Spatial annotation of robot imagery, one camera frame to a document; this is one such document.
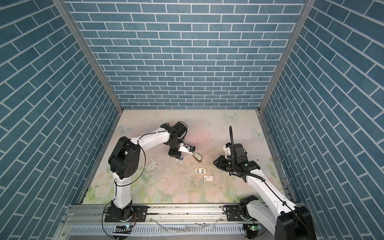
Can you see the white staple box sleeve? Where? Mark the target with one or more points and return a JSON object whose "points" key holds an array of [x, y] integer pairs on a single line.
{"points": [[208, 178]]}

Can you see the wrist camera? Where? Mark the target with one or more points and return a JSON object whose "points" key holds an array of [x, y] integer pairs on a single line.
{"points": [[186, 148], [227, 149]]}

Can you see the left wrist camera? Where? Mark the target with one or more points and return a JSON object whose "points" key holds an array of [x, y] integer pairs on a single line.
{"points": [[186, 148]]}

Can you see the beige stapler base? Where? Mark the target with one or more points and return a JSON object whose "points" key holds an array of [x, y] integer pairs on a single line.
{"points": [[197, 157]]}

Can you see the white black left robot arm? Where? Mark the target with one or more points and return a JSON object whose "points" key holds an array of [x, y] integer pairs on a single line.
{"points": [[124, 161]]}

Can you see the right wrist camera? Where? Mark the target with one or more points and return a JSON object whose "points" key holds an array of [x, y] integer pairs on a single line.
{"points": [[227, 149]]}

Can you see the open staple box tray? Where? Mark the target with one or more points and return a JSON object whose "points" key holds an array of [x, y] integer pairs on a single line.
{"points": [[200, 170]]}

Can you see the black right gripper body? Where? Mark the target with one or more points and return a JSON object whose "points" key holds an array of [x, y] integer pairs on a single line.
{"points": [[233, 164]]}

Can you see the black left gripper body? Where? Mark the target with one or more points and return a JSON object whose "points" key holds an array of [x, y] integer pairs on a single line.
{"points": [[175, 146]]}

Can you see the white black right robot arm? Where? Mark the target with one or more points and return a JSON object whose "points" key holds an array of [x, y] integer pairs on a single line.
{"points": [[270, 201]]}

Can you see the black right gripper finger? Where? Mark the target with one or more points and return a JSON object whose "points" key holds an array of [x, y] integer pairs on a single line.
{"points": [[219, 161], [223, 167]]}

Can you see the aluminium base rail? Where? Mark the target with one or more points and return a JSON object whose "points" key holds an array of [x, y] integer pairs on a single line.
{"points": [[250, 220]]}

